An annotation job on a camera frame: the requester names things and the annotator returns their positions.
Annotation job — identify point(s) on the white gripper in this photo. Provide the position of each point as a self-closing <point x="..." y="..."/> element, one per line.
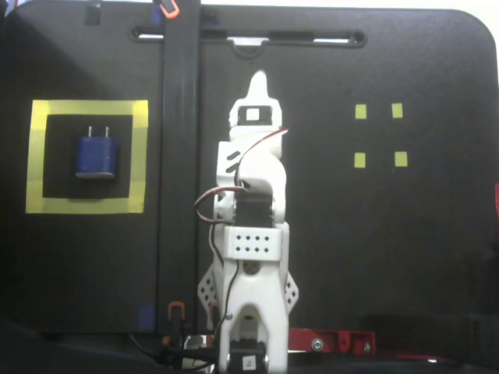
<point x="255" y="130"/>

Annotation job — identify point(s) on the blue power adapter block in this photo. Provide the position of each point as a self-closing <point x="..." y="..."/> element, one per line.
<point x="96" y="156"/>

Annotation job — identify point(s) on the white robot arm with base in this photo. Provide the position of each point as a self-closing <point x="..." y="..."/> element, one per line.
<point x="253" y="243"/>

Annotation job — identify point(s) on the small yellow tape marker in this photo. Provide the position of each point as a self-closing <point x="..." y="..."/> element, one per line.
<point x="361" y="111"/>
<point x="400" y="159"/>
<point x="397" y="110"/>
<point x="360" y="160"/>

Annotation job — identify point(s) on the orange and black spring clamp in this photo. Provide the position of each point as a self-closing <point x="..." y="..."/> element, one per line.
<point x="213" y="311"/>
<point x="176" y="323"/>
<point x="169" y="9"/>

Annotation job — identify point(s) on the blue tape piece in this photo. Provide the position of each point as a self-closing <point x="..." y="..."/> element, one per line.
<point x="146" y="317"/>
<point x="156" y="15"/>

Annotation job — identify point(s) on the yellow tape square outline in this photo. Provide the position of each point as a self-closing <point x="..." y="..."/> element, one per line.
<point x="85" y="107"/>

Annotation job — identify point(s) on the red angle bracket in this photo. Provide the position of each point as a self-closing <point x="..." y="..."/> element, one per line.
<point x="304" y="339"/>

